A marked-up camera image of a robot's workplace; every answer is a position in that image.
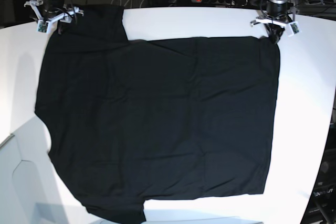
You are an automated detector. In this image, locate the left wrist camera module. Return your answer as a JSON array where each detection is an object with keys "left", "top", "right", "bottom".
[{"left": 285, "top": 21, "right": 301, "bottom": 37}]

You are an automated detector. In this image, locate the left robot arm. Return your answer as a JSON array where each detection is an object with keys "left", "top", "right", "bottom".
[{"left": 250, "top": 0, "right": 293, "bottom": 44}]

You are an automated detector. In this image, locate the black equipment box with lettering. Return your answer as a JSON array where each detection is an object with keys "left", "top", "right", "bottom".
[{"left": 304, "top": 140, "right": 336, "bottom": 224}]

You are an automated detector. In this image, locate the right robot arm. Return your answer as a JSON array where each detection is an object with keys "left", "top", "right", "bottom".
[{"left": 24, "top": 0, "right": 84, "bottom": 34}]

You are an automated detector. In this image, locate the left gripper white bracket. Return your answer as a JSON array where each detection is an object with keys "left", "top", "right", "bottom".
[{"left": 250, "top": 14, "right": 296, "bottom": 45}]

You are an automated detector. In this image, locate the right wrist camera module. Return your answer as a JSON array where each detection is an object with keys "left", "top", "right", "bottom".
[{"left": 37, "top": 20, "right": 52, "bottom": 34}]

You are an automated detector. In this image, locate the black T-shirt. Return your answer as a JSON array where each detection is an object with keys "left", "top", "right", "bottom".
[{"left": 35, "top": 6, "right": 280, "bottom": 223}]

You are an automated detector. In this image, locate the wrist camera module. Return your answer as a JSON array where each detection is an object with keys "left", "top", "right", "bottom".
[
  {"left": 37, "top": 20, "right": 52, "bottom": 34},
  {"left": 285, "top": 21, "right": 301, "bottom": 37}
]

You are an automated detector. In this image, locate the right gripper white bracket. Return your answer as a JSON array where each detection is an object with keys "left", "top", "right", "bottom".
[{"left": 24, "top": 0, "right": 84, "bottom": 35}]

